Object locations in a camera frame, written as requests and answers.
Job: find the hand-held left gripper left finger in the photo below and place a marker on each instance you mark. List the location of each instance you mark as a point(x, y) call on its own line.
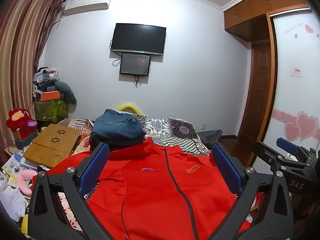
point(96, 170)

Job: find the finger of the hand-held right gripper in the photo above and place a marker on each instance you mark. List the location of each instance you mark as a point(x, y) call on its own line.
point(265, 152)
point(287, 143)

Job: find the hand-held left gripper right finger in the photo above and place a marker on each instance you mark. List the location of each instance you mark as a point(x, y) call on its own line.
point(226, 167)

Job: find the red zip jacket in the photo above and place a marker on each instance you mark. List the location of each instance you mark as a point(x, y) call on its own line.
point(150, 192)

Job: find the pile of clothes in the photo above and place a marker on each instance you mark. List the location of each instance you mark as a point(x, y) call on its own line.
point(45, 78)

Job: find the folded dark garment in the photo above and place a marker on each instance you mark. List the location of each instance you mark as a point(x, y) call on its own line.
point(117, 143)

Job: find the dark bag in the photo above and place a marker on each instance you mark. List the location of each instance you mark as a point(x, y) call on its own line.
point(210, 137)

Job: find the white floral bedsheet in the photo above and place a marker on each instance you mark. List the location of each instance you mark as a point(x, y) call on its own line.
point(70, 212)

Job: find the folded blue jeans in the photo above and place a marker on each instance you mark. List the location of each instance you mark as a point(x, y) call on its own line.
point(115, 122)

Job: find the wooden lap desk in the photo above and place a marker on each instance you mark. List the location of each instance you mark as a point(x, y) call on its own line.
point(50, 146)

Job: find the brown wooden door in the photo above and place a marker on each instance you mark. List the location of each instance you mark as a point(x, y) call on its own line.
point(260, 92)

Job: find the patchwork patterned blanket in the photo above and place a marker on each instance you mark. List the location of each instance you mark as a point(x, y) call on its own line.
point(175, 132)

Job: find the pink plush toy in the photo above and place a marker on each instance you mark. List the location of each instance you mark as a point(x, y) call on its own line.
point(25, 180)

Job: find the yellow chair back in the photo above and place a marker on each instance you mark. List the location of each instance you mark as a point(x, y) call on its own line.
point(128, 105)

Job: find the white label sticker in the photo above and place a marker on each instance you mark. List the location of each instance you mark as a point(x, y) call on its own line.
point(296, 71)

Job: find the green storage box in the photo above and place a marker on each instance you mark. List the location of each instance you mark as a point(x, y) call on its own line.
point(50, 111)

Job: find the dark grey box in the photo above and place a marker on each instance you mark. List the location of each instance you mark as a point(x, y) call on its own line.
point(25, 138)

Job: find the pile of books and papers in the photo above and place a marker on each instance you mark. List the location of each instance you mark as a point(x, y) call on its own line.
point(12, 170)

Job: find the orange box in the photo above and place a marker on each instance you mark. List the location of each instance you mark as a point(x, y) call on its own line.
point(48, 95)

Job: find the wooden wardrobe with white door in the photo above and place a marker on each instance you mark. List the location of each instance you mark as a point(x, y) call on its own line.
point(295, 55)

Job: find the red plush toy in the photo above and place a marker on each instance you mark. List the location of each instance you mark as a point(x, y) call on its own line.
point(18, 118)

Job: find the small black monitor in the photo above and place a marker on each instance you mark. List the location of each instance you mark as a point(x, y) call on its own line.
point(135, 64)

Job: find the striped brown curtain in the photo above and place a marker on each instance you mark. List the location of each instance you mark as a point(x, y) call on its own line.
point(17, 55)

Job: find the white air conditioner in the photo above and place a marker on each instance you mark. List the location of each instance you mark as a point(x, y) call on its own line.
point(87, 3)

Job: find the white wall socket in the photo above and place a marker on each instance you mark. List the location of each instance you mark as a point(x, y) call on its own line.
point(204, 126)

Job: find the black wall television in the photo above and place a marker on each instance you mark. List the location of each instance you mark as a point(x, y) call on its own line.
point(138, 38)

